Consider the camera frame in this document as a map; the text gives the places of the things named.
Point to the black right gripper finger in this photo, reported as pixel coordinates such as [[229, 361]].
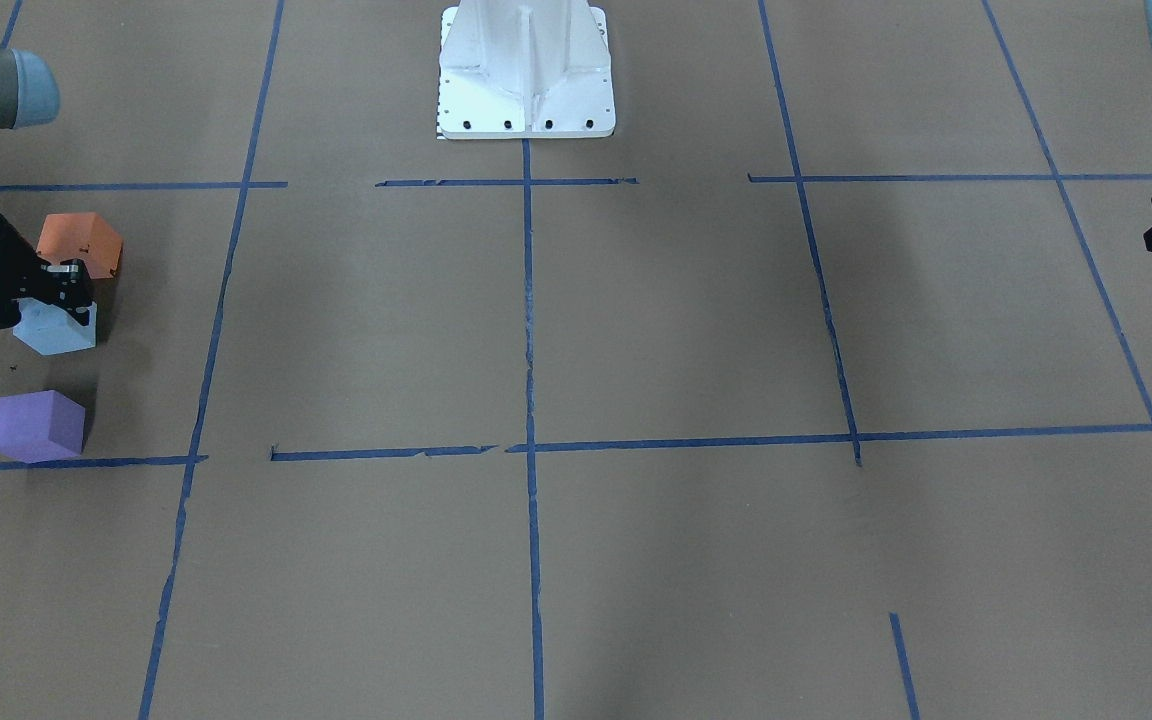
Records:
[[73, 289]]

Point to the light blue foam block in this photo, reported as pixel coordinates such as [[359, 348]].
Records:
[[51, 330]]

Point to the orange foam block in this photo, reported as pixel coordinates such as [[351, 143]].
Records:
[[82, 236]]

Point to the purple foam block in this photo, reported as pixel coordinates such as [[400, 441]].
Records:
[[41, 426]]

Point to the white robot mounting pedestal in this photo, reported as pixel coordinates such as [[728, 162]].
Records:
[[524, 69]]

